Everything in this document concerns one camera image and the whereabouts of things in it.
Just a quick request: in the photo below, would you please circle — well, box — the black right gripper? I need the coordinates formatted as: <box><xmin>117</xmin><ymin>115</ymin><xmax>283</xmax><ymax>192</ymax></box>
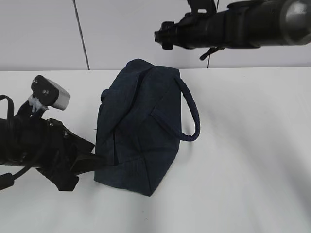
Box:
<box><xmin>155</xmin><ymin>0</ymin><xmax>229</xmax><ymax>50</ymax></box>

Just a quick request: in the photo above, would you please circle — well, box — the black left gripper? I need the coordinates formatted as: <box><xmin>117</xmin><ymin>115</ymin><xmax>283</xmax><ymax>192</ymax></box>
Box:
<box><xmin>14</xmin><ymin>115</ymin><xmax>105</xmax><ymax>192</ymax></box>

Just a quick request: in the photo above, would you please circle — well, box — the navy blue lunch bag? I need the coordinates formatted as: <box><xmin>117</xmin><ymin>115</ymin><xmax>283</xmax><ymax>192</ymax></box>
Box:
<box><xmin>94</xmin><ymin>59</ymin><xmax>200</xmax><ymax>196</ymax></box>

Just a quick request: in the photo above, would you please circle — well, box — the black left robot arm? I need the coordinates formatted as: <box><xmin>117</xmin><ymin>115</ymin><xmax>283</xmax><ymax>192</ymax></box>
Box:
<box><xmin>0</xmin><ymin>116</ymin><xmax>105</xmax><ymax>191</ymax></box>

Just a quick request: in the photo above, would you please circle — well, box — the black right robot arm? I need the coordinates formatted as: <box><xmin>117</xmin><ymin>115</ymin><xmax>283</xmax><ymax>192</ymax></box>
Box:
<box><xmin>155</xmin><ymin>0</ymin><xmax>311</xmax><ymax>50</ymax></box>

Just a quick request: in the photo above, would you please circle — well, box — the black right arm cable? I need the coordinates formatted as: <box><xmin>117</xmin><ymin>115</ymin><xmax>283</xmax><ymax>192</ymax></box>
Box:
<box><xmin>199</xmin><ymin>0</ymin><xmax>225</xmax><ymax>69</ymax></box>

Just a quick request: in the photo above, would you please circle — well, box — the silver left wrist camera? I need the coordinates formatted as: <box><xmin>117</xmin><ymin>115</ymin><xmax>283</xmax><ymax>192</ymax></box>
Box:
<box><xmin>31</xmin><ymin>75</ymin><xmax>70</xmax><ymax>111</ymax></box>

